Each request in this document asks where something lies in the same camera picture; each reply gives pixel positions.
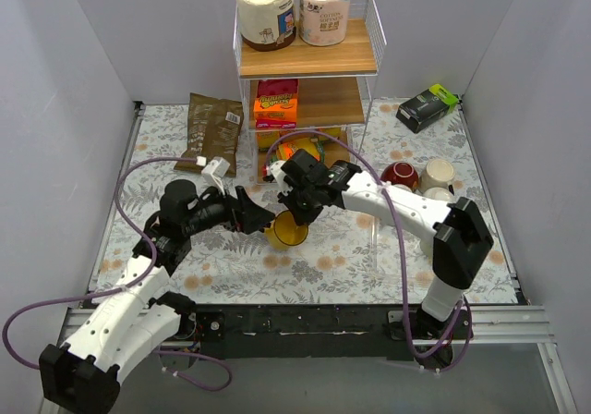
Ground yellow mug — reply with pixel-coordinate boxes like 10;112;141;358
263;211;308;250

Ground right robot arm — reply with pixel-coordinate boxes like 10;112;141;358
268;150;493;338

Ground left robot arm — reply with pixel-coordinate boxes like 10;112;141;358
39;179;274;413

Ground dark red mug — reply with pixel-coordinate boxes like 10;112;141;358
380;161;419;192

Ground pale green mug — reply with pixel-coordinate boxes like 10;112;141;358
419;237;434;258

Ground white speckled mug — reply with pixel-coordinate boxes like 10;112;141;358
423;187;456;202

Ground cream mug upside down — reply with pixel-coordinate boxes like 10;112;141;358
418;158;456;193

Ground orange yellow green sponge pack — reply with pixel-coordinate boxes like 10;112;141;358
271;137;325;163

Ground brown coffee bag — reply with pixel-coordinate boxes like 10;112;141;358
175;93;244;177

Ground orange red sponge pack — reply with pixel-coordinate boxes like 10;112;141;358
252;79;299;129

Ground clear acrylic tray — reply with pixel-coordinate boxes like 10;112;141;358
368;165;468;284

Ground black green box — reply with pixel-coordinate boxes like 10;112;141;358
396;83;459;134

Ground beige wrapped toilet paper roll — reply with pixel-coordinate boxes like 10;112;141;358
236;0;296;52

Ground white wrapped toilet paper roll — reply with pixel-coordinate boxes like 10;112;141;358
299;0;351;46

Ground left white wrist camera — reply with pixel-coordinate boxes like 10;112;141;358
196;156;230;192

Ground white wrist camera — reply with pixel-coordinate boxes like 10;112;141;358
196;156;230;192
262;160;285;185

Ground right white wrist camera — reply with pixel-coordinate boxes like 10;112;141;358
262;160;285;185

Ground wire and wood shelf rack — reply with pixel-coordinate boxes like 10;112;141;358
232;0;388;186

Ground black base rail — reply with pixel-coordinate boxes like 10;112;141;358
115;300;513;362

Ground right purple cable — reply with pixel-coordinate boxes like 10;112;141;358
265;130;475;374

